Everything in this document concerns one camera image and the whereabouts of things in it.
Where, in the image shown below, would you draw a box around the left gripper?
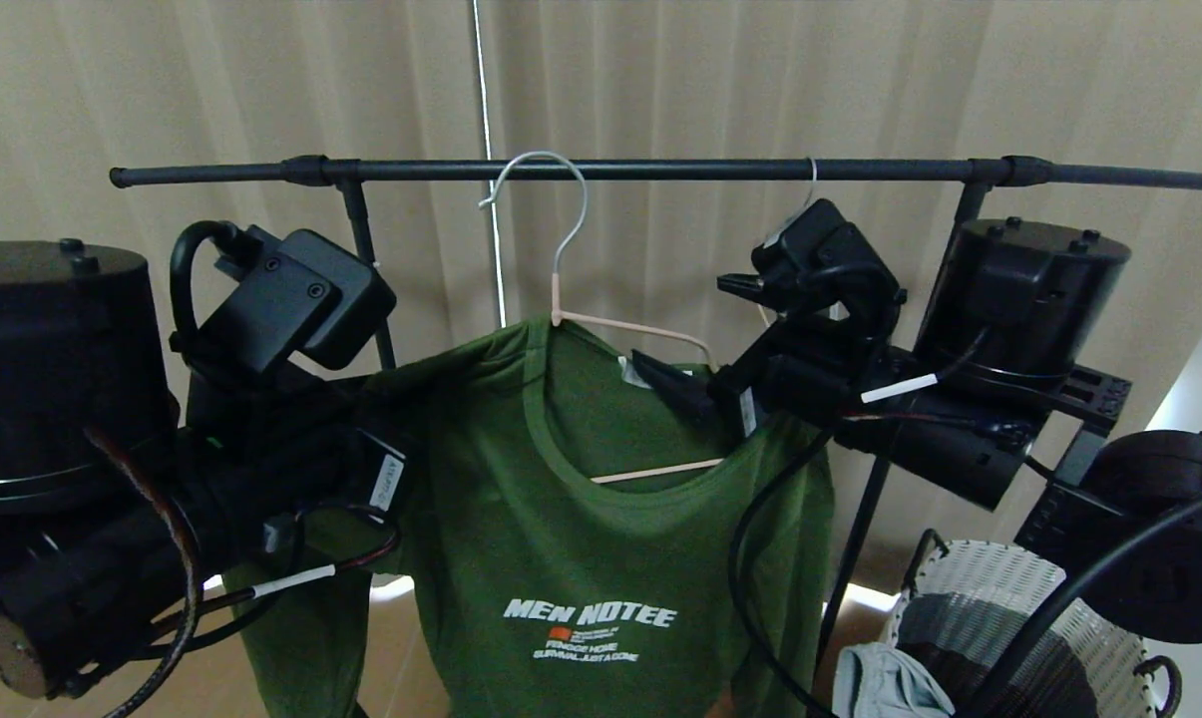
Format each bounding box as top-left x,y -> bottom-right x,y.
0,377 -> 408,701

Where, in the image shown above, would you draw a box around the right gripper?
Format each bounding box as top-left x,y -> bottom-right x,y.
712,337 -> 1038,513

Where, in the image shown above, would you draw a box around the pale grey shorts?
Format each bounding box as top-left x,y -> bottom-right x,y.
833,641 -> 957,718

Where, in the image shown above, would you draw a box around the green printed shirt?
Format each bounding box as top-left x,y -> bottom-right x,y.
223,317 -> 837,718

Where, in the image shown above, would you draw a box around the pink clothes hanger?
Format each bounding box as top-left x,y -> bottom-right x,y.
757,157 -> 821,330
478,151 -> 729,487

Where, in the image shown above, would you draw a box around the white laundry basket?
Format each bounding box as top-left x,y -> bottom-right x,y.
885,529 -> 1185,718

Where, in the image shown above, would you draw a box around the black clothes rack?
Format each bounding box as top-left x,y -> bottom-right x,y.
110,153 -> 1202,689

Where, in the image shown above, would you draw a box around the beige curtain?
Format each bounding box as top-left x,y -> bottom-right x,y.
0,0 -> 1202,599

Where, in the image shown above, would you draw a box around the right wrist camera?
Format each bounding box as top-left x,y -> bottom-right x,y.
716,197 -> 907,345

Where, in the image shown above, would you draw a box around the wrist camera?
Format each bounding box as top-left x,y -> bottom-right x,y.
184,227 -> 399,400
716,197 -> 907,345

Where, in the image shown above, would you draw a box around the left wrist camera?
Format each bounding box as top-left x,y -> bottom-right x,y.
184,227 -> 399,400

